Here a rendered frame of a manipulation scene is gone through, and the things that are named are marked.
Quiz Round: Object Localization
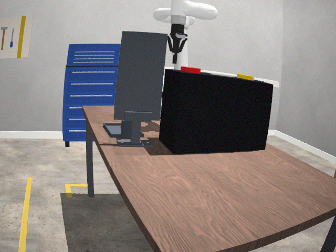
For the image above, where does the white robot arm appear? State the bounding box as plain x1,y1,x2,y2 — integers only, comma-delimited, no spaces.
153,0,217,70

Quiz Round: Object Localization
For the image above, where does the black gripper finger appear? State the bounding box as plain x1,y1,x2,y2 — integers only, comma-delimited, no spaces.
167,35,177,64
175,38,187,64

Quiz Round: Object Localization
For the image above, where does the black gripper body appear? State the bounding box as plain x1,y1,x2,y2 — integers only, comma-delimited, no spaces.
170,24,184,40

